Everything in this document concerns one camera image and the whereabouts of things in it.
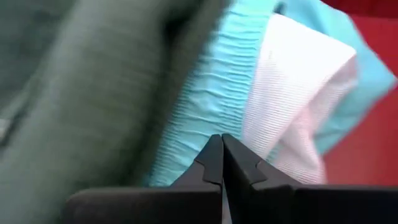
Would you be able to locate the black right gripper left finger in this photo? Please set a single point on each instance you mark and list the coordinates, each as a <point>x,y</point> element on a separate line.
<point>192,202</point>

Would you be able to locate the light blue garment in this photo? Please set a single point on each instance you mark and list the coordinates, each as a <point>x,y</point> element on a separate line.
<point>280,77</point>

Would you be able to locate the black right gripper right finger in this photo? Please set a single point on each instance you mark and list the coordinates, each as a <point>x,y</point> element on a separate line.
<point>280,205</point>

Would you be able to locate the red plastic laundry bin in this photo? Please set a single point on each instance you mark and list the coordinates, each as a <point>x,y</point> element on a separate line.
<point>373,124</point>

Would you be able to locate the dark green garment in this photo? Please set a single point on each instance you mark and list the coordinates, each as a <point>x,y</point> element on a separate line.
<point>93,93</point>

